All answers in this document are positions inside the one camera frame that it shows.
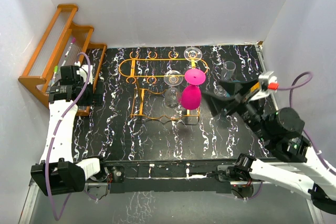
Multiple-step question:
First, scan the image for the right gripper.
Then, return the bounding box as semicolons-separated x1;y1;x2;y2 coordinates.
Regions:
199;78;270;140

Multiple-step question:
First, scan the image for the clear champagne flute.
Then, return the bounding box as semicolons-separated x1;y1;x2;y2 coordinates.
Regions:
214;61;236;97

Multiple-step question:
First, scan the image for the pink plastic wine glass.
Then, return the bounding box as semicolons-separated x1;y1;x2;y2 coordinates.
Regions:
181;68;206;110

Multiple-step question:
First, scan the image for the clear short wine glass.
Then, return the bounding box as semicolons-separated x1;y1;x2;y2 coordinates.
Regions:
164;70;184;108

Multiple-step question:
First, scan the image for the clear large wine glass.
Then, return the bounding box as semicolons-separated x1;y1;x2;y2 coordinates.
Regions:
184;47;203;69

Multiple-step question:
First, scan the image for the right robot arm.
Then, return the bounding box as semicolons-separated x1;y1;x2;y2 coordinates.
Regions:
202;80;335;214

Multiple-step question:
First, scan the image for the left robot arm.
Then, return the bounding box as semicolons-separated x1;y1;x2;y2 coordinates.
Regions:
30;63;109;196

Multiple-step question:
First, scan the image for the teal plastic wine glass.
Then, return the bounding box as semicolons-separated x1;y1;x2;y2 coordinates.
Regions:
226;80;242;97

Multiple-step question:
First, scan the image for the gold metal wine glass rack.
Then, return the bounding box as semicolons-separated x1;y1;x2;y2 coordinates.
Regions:
118;49;209;121

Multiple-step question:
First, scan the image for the green capped marker pen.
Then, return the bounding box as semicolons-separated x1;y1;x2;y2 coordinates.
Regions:
50;65;58;86

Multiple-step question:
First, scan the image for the orange wooden stepped shelf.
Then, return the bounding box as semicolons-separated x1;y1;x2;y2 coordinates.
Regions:
18;4;107;107

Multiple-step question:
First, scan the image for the pink capped marker pen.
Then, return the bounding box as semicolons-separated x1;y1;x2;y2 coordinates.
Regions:
62;37;76;66

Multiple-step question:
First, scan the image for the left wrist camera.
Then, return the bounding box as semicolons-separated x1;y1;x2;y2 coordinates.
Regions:
75;61;93;84

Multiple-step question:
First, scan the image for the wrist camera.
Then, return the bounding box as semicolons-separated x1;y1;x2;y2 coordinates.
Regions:
75;61;93;84
250;71;279;101

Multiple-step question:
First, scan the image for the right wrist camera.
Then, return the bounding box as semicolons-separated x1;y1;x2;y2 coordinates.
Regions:
250;71;279;101

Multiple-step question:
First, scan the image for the aluminium base frame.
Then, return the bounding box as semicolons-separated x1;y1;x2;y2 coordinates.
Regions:
18;163;323;224

